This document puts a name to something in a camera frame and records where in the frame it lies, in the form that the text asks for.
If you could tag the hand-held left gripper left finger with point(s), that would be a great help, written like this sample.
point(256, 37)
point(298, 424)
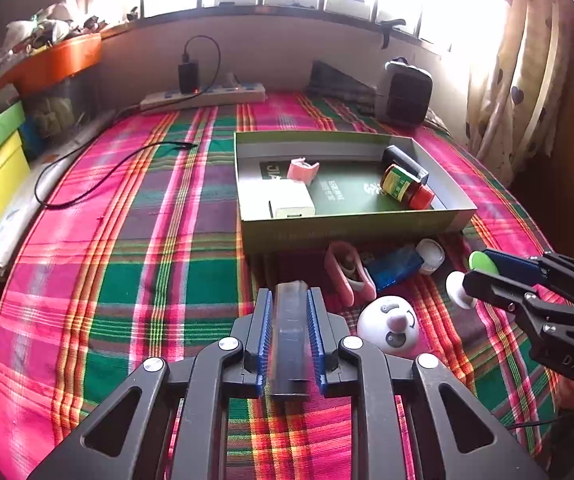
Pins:
point(264, 340)

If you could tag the black power adapter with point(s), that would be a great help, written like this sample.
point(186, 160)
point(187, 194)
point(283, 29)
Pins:
point(189, 77)

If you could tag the green-topped white knob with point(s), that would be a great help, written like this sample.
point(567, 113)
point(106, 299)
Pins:
point(459, 287)

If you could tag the white lighter with black end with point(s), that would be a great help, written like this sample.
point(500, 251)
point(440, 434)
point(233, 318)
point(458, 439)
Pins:
point(291, 345)

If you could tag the white USB wall charger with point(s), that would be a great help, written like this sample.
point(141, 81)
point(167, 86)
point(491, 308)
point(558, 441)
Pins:
point(292, 197)

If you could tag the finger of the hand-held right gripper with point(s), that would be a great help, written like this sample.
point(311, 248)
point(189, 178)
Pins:
point(492, 287)
point(514, 267)

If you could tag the cream heart-print curtain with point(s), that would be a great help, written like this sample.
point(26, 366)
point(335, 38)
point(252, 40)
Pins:
point(517, 60)

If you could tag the small blue box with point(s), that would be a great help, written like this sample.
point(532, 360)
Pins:
point(32, 137)

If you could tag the yellow bottle with red cap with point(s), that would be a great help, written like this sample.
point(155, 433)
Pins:
point(399, 182)

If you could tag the large pink plastic clip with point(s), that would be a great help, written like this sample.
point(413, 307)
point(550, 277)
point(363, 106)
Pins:
point(339, 265)

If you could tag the orange plastic tray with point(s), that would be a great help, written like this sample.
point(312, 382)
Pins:
point(62, 62)

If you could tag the blue transparent plastic case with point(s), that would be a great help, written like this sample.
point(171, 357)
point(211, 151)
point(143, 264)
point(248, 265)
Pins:
point(394, 267)

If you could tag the black cylindrical bottle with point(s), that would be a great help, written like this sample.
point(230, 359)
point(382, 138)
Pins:
point(402, 157)

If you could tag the white round face night light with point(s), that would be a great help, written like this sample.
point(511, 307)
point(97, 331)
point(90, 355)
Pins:
point(377, 320)

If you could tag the green cardboard box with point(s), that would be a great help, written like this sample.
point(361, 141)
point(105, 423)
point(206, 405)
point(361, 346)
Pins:
point(342, 232)

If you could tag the black window hook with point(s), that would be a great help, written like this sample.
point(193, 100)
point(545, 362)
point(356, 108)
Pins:
point(389, 30)

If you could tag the small white jar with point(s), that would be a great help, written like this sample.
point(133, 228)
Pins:
point(429, 255)

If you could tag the clear plastic storage box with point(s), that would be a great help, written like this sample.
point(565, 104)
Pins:
point(62, 105)

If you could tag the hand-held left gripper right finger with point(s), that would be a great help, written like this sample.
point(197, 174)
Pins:
point(317, 340)

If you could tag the clutter pile in tray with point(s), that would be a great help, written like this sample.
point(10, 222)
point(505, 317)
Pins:
point(32, 30)

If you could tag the white power strip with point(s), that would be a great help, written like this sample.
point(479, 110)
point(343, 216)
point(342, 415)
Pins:
point(217, 95)

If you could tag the small pink plastic clip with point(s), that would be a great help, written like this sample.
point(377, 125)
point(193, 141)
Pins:
point(301, 170)

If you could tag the pink green plaid blanket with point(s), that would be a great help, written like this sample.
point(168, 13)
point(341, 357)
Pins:
point(142, 260)

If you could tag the grey portable speaker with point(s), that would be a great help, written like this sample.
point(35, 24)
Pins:
point(404, 92)

